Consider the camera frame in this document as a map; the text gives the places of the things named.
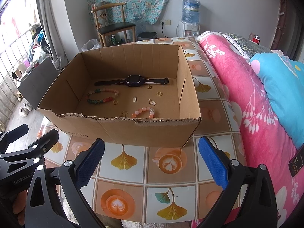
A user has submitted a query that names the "clear plastic bag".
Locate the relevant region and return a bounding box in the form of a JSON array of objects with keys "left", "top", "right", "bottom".
[{"left": 82, "top": 38, "right": 102, "bottom": 52}]

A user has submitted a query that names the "white window railing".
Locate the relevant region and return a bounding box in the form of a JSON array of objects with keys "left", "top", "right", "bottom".
[{"left": 0, "top": 31, "right": 32, "bottom": 129}]

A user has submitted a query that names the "blue pillow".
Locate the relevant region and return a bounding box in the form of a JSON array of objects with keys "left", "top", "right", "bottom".
[{"left": 249, "top": 51, "right": 304, "bottom": 149}]

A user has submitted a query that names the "red jar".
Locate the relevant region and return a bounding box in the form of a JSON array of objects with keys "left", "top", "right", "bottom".
[{"left": 248, "top": 32, "right": 260, "bottom": 45}]

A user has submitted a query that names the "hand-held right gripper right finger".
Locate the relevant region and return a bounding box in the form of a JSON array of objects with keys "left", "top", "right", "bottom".
[{"left": 197, "top": 136, "right": 278, "bottom": 228}]

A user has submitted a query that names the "brown cardboard box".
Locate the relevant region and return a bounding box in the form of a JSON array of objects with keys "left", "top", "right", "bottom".
[{"left": 37, "top": 43, "right": 202, "bottom": 148}]

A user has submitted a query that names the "patterned chair cushion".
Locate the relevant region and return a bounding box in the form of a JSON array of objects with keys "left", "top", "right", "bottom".
[{"left": 99, "top": 3, "right": 110, "bottom": 29}]

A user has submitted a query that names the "dark grey cabinet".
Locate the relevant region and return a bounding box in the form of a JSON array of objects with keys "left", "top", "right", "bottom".
[{"left": 17, "top": 56, "right": 60, "bottom": 97}]

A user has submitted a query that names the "ginkgo leaf patterned tablecloth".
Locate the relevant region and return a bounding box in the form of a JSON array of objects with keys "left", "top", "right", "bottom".
[{"left": 39, "top": 36, "right": 247, "bottom": 221}]

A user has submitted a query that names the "white fluffy rug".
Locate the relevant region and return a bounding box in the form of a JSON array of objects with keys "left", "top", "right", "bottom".
[{"left": 121, "top": 218, "right": 190, "bottom": 228}]

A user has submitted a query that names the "brown wooden door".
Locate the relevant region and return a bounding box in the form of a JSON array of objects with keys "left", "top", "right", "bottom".
[{"left": 271, "top": 0, "right": 289, "bottom": 50}]

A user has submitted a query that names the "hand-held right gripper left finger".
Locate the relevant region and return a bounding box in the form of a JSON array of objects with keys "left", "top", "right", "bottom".
[{"left": 25, "top": 138, "right": 112, "bottom": 228}]

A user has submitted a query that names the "peach bead bracelet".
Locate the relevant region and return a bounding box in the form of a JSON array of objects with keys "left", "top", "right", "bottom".
[{"left": 131, "top": 107, "right": 155, "bottom": 119}]

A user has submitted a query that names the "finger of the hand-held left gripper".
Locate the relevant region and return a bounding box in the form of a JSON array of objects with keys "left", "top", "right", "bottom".
[
  {"left": 0, "top": 130, "right": 59, "bottom": 171},
  {"left": 0, "top": 123, "right": 29, "bottom": 152}
]

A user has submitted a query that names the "wooden chair with black seat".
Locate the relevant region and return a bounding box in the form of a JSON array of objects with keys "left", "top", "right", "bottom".
[{"left": 91, "top": 2, "right": 137, "bottom": 48}]

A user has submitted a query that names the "grey trash bin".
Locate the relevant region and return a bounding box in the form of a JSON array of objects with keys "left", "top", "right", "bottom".
[{"left": 137, "top": 31, "right": 159, "bottom": 42}]

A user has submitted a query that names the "pink floral blanket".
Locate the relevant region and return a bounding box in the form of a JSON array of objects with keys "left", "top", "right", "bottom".
[{"left": 191, "top": 31, "right": 304, "bottom": 228}]

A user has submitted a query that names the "grey curtain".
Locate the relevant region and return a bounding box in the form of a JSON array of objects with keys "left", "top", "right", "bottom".
[{"left": 36, "top": 0, "right": 79, "bottom": 70}]

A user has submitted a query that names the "green red pink bead bracelet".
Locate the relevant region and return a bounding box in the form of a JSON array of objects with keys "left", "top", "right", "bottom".
[{"left": 86, "top": 87, "right": 120, "bottom": 105}]

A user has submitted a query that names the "pile of clothes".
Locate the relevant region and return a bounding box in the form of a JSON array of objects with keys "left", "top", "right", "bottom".
[{"left": 11, "top": 22, "right": 51, "bottom": 79}]

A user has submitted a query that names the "grey leaf print pillow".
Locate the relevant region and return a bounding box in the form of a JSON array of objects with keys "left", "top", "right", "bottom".
[{"left": 221, "top": 33, "right": 271, "bottom": 60}]

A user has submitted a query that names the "white water dispenser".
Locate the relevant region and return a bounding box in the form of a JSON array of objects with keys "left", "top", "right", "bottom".
[{"left": 178, "top": 21, "right": 201, "bottom": 38}]

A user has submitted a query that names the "teal floral wall cloth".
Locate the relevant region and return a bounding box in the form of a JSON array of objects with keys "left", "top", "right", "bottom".
[{"left": 88, "top": 0, "right": 178, "bottom": 25}]

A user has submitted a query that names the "black smart watch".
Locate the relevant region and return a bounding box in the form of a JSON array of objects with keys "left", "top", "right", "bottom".
[{"left": 94, "top": 75, "right": 169, "bottom": 88}]

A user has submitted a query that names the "black remote control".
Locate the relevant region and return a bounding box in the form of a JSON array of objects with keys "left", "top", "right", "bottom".
[{"left": 288, "top": 151, "right": 304, "bottom": 177}]

